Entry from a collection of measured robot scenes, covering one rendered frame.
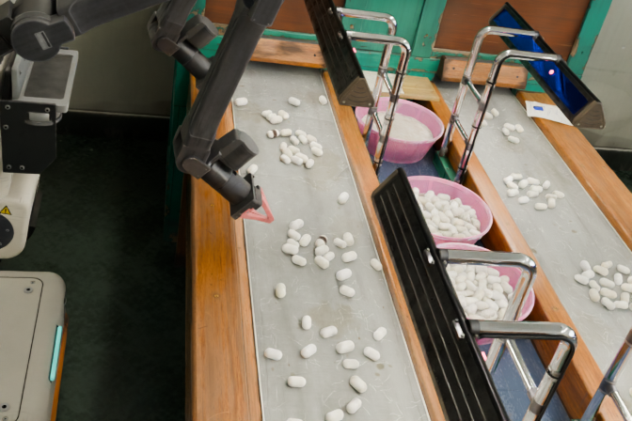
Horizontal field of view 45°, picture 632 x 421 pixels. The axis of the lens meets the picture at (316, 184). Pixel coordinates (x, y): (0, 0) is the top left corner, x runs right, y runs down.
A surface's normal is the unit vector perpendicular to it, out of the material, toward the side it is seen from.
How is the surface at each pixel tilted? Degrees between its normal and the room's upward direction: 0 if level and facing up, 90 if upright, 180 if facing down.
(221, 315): 0
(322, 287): 0
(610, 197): 0
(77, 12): 89
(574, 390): 90
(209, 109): 96
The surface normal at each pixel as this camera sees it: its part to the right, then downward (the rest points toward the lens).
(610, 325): 0.18, -0.83
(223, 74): 0.18, 0.65
